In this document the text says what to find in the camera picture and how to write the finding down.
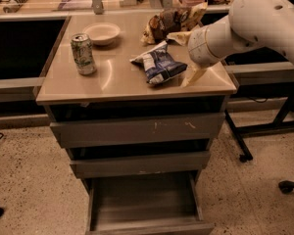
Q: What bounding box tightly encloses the white bowl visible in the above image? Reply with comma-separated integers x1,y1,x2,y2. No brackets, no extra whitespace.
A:
83,23,121,46

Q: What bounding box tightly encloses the black desk leg frame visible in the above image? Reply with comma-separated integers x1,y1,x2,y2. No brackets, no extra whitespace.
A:
225,89,294,163

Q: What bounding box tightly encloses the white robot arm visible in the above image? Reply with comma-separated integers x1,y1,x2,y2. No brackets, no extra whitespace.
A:
169,0,294,87

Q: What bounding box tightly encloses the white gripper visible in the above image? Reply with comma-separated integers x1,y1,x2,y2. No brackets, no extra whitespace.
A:
167,23,232,87

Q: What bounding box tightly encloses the middle grey drawer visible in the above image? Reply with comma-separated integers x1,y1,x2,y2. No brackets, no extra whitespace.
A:
71,151,211,178

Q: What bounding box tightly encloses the bottom grey drawer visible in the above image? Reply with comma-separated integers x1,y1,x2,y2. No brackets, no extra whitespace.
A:
85,172,215,235

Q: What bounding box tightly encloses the top grey drawer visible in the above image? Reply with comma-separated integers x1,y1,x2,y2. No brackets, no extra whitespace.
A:
50,113,224,148

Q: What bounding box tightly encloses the blue chip bag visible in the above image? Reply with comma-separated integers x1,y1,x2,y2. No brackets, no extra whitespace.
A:
129,41,187,85

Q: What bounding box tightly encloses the grey drawer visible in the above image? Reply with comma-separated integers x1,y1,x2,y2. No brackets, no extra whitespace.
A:
85,172,215,235
50,113,224,148
71,151,211,178

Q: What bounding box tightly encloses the grey drawer cabinet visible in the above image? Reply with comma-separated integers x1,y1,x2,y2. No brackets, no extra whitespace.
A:
35,13,238,235

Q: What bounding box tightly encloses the brown patterned chip bag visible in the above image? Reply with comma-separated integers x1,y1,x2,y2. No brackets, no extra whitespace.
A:
141,2,208,44

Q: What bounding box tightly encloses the green white soda can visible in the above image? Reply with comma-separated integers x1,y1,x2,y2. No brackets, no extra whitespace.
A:
71,33,96,75

